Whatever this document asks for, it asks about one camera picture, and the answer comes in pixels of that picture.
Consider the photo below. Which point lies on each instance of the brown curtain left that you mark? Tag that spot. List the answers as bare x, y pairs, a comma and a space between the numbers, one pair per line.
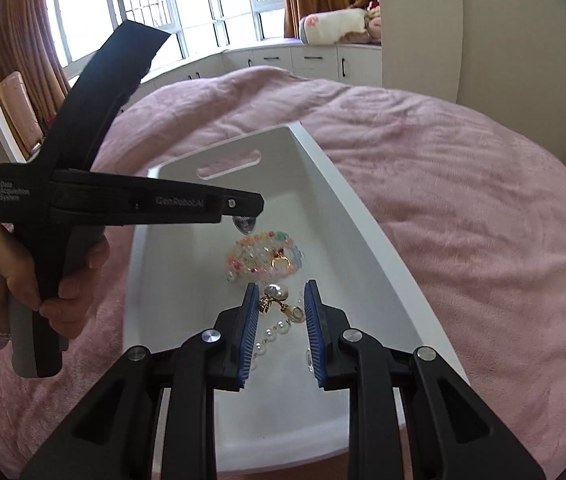
26, 46

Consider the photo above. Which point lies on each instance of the pink plush toy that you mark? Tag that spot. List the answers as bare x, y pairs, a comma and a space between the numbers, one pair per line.
367, 28

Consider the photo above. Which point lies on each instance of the pink suitcase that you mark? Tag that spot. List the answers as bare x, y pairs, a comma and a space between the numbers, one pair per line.
26, 128

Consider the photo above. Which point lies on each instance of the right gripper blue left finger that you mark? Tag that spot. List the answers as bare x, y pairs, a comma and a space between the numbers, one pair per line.
238, 328

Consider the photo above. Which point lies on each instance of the window with white frame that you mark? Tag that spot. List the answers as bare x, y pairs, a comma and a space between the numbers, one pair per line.
195, 27

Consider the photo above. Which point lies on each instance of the person's left hand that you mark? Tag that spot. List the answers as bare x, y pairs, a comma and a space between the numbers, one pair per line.
67, 310

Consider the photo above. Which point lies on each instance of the white plastic storage bin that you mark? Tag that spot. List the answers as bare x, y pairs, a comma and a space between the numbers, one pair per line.
313, 227

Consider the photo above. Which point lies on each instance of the white window cabinets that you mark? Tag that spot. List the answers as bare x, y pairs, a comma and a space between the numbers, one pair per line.
354, 64

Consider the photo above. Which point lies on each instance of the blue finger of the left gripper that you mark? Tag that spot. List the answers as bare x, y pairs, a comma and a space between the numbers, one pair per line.
236, 203

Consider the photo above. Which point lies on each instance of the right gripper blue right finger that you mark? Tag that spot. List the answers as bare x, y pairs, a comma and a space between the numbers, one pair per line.
325, 324

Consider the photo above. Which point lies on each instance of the pink bed blanket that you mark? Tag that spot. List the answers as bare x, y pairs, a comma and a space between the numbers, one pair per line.
476, 212

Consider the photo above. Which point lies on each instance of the pearl gold earring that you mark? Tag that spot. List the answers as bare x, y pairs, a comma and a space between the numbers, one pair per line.
277, 295

